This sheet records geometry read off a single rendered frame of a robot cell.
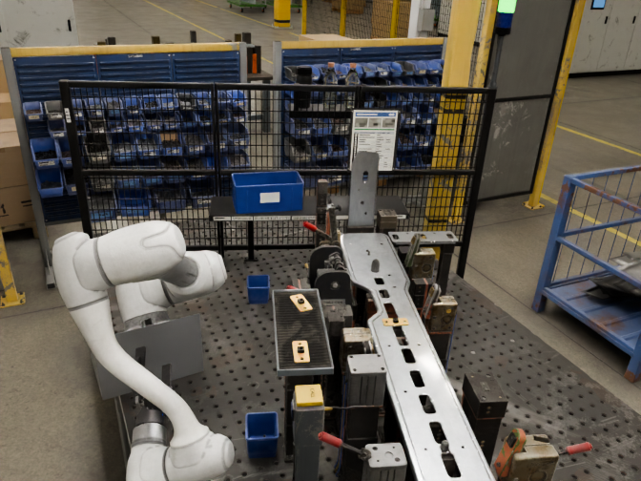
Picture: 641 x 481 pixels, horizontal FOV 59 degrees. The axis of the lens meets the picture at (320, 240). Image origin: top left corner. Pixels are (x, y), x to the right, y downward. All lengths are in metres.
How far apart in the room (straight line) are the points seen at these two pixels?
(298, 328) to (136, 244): 0.47
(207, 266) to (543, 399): 1.27
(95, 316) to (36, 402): 1.78
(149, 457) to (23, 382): 1.89
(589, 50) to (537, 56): 7.95
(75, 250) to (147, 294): 0.60
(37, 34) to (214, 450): 7.35
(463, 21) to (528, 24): 2.33
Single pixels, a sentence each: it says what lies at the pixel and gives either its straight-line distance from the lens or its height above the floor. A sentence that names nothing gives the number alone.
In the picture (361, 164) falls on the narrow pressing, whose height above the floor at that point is 1.28.
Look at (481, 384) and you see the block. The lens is 1.67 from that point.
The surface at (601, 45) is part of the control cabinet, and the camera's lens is 13.30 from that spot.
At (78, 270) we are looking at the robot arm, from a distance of 1.51.
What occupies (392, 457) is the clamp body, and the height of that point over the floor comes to 1.06.
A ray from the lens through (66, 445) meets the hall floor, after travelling 3.02.
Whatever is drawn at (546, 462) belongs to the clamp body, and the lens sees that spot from 1.50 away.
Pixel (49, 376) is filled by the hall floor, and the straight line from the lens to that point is 3.43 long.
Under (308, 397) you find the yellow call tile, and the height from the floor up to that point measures 1.16.
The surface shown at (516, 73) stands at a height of 1.25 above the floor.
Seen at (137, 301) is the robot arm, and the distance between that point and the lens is 2.08.
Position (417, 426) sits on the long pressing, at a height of 1.00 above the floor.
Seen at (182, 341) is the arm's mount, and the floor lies 0.86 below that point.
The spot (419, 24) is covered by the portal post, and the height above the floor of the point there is 1.40.
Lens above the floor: 2.07
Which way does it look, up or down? 27 degrees down
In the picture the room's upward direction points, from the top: 3 degrees clockwise
